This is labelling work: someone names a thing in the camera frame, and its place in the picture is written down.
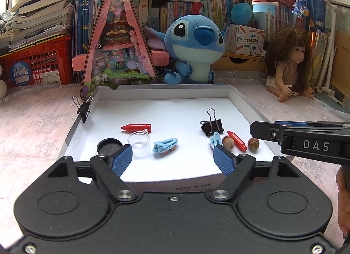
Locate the blue hair clip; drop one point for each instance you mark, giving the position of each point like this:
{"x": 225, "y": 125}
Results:
{"x": 215, "y": 139}
{"x": 165, "y": 146}

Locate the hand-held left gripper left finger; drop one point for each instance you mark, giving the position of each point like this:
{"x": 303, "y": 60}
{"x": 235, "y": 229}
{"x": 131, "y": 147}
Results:
{"x": 121, "y": 161}

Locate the brown acorn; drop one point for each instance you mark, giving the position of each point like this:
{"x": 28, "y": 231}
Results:
{"x": 228, "y": 143}
{"x": 253, "y": 144}

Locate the patterned carton box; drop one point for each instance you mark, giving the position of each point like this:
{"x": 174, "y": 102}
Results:
{"x": 247, "y": 40}

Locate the red crayon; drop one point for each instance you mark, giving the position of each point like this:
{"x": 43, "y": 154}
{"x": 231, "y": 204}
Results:
{"x": 136, "y": 128}
{"x": 237, "y": 140}

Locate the stack of books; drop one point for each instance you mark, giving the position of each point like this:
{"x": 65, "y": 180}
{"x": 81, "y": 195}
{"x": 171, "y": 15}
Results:
{"x": 41, "y": 10}

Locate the clear plastic dome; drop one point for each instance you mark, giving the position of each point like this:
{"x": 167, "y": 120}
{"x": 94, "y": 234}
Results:
{"x": 139, "y": 140}

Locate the brown cardboard sheet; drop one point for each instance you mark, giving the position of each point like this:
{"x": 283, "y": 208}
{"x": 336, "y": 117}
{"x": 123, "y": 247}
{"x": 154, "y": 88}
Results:
{"x": 341, "y": 65}

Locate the gold folders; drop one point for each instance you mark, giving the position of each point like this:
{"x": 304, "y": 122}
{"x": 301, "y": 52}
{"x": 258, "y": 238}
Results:
{"x": 319, "y": 57}

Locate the pink triangular toy house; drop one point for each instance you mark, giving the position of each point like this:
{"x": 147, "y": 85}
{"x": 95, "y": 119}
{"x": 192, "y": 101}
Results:
{"x": 120, "y": 51}

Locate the standing blue folders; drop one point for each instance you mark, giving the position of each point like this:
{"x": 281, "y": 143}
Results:
{"x": 84, "y": 18}

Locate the wooden drawer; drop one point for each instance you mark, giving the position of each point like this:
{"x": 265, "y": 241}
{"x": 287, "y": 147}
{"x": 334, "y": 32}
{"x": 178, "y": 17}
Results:
{"x": 240, "y": 64}

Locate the white pipe rack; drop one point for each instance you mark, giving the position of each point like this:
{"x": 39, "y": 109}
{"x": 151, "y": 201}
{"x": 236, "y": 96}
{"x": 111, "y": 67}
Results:
{"x": 329, "y": 65}

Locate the brown-haired doll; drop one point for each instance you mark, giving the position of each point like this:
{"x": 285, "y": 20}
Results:
{"x": 287, "y": 65}

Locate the blue cat plush toy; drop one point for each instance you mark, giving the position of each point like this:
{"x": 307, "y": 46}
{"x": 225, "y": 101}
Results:
{"x": 2, "y": 84}

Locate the row of colourful books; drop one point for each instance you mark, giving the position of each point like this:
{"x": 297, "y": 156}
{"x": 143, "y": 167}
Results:
{"x": 218, "y": 2}

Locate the white cardboard box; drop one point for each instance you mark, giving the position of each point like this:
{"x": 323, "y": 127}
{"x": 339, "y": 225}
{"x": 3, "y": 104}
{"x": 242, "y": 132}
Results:
{"x": 177, "y": 117}

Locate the blue alien plush toy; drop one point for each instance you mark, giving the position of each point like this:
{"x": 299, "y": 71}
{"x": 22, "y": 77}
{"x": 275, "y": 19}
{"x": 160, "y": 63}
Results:
{"x": 191, "y": 46}

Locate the blue plastic packet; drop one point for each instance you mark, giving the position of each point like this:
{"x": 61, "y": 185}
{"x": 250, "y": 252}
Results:
{"x": 310, "y": 5}

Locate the grey cloth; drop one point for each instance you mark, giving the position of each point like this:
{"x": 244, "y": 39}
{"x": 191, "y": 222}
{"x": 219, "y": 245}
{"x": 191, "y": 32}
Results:
{"x": 6, "y": 21}

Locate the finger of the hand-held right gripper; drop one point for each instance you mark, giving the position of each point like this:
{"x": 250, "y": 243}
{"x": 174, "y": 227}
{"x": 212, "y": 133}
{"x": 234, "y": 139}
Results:
{"x": 266, "y": 131}
{"x": 292, "y": 123}

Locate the red plastic crate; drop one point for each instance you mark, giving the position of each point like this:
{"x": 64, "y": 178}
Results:
{"x": 41, "y": 62}

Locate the blue plush ball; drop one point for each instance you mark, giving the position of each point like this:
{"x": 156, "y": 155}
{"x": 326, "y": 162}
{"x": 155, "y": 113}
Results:
{"x": 242, "y": 14}

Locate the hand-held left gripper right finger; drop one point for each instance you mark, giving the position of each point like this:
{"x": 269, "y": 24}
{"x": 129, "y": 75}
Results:
{"x": 224, "y": 161}

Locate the person's right hand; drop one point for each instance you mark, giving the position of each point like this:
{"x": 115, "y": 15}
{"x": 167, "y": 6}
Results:
{"x": 344, "y": 204}

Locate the pink box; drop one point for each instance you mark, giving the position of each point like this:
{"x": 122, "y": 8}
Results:
{"x": 160, "y": 57}

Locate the black binder clip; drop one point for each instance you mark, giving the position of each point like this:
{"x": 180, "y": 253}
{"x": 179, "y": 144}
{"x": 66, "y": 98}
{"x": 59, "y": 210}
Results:
{"x": 84, "y": 110}
{"x": 212, "y": 128}

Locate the black round cap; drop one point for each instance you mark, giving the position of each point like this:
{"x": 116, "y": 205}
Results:
{"x": 108, "y": 146}

